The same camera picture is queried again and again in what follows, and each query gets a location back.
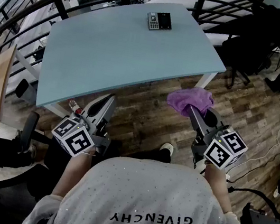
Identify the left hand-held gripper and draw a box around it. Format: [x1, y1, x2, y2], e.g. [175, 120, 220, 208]
[47, 84, 120, 164]

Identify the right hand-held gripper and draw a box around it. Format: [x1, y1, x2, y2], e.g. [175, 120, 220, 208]
[179, 105, 254, 174]

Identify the purple cloth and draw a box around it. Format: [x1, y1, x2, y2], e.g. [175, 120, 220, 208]
[165, 82, 217, 122]

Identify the black grey keypad device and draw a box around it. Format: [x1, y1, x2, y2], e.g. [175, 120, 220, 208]
[145, 9, 175, 34]

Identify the person's right forearm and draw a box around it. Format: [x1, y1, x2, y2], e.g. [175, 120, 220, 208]
[197, 162, 241, 214]

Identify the person's left forearm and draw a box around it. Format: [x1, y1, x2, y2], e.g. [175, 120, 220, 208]
[51, 145, 97, 202]

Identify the white table leg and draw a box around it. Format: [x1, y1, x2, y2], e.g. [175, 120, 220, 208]
[41, 100, 70, 119]
[194, 67, 219, 91]

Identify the clear bottle with red cap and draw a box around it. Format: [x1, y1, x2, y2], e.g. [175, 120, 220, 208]
[66, 98, 85, 116]

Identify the person's white shoe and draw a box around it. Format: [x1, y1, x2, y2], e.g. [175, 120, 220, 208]
[159, 141, 175, 155]

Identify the person's black trouser leg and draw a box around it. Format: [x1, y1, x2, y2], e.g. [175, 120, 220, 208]
[107, 137, 174, 166]

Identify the black office chair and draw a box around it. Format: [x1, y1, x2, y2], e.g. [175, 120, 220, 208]
[0, 156, 68, 224]
[213, 0, 280, 98]

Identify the black chair armrest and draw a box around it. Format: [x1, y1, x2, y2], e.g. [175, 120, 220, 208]
[18, 110, 41, 155]

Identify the person's grey speckled shirt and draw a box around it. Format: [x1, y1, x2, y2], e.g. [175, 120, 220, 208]
[21, 139, 253, 224]

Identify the black metal railing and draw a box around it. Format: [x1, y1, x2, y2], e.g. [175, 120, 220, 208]
[0, 0, 266, 121]

